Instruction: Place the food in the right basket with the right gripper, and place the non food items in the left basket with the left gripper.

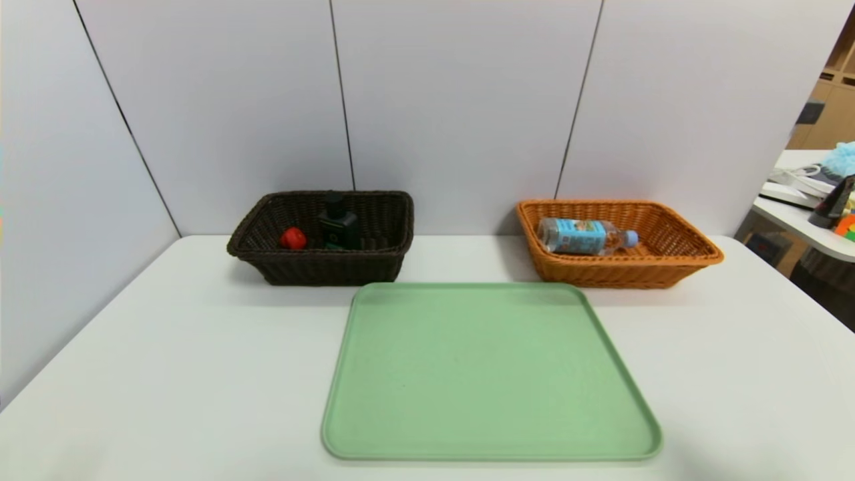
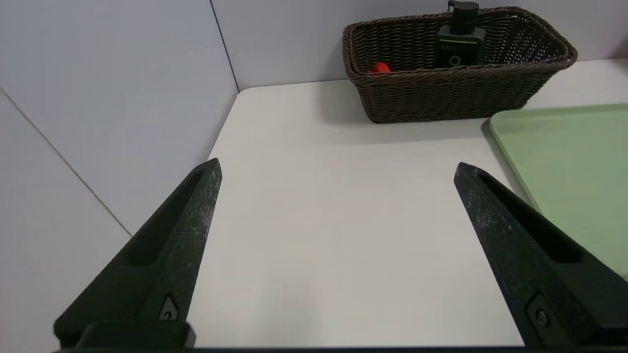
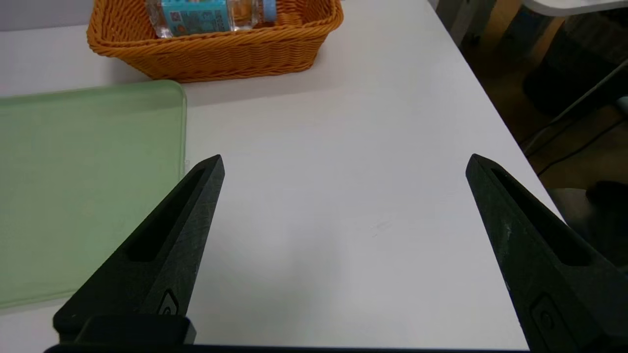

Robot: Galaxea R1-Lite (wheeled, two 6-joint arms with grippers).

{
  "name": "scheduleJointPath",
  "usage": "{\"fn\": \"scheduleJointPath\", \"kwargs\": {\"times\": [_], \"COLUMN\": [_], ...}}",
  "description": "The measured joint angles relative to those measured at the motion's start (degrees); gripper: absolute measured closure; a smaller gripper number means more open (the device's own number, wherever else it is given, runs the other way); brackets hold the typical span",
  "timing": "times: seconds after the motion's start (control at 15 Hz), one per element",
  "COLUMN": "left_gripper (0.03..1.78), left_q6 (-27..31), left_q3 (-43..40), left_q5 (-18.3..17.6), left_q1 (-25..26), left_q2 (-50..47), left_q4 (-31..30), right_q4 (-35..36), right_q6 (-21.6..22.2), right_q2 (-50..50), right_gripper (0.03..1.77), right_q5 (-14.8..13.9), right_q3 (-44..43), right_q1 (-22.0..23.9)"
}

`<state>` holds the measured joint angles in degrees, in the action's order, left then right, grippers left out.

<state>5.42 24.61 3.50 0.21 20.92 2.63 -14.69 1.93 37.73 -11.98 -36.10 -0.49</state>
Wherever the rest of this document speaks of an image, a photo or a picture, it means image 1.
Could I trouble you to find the black bottle with green label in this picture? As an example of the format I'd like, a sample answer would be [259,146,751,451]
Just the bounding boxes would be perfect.
[317,191,363,252]

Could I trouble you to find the clear water bottle blue cap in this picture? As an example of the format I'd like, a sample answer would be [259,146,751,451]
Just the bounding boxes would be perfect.
[538,216,640,256]

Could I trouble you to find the dark brown wicker basket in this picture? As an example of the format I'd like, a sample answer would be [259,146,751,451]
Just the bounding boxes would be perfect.
[226,191,415,287]

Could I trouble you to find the orange wicker basket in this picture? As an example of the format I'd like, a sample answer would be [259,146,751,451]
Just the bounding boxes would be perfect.
[515,199,724,289]

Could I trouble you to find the light green plastic tray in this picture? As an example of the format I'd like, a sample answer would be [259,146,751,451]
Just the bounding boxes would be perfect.
[321,281,663,462]

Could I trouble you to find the white side table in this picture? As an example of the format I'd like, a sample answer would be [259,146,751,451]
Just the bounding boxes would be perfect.
[751,150,855,263]

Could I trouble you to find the white power strip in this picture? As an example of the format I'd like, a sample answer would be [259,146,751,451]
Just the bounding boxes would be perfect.
[759,166,836,209]

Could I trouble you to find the black cone shaped item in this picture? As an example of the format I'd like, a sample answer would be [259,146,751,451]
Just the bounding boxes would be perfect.
[808,175,855,229]

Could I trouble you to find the dark brown bin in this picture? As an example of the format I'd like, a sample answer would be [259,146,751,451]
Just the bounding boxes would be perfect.
[792,247,855,331]

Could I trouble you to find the light blue fluffy item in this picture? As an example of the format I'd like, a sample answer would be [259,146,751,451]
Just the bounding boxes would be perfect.
[820,142,855,178]

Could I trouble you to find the wooden shelf cabinet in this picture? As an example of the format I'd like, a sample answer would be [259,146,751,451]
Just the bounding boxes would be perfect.
[787,7,855,151]

